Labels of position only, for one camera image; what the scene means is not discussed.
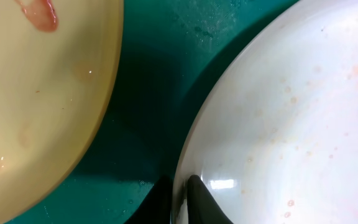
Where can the teal plastic tray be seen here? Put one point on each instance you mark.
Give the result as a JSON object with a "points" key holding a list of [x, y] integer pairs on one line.
{"points": [[173, 52]]}

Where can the yellow plate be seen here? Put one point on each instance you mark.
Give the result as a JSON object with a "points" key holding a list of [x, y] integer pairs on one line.
{"points": [[58, 65]]}

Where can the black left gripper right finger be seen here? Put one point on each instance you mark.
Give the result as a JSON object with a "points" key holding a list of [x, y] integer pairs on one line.
{"points": [[202, 207]]}

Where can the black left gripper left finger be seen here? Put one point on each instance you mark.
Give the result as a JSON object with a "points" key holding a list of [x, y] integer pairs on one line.
{"points": [[156, 206]]}

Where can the white plate with ketchup streak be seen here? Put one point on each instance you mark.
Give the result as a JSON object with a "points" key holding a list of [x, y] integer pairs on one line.
{"points": [[276, 140]]}

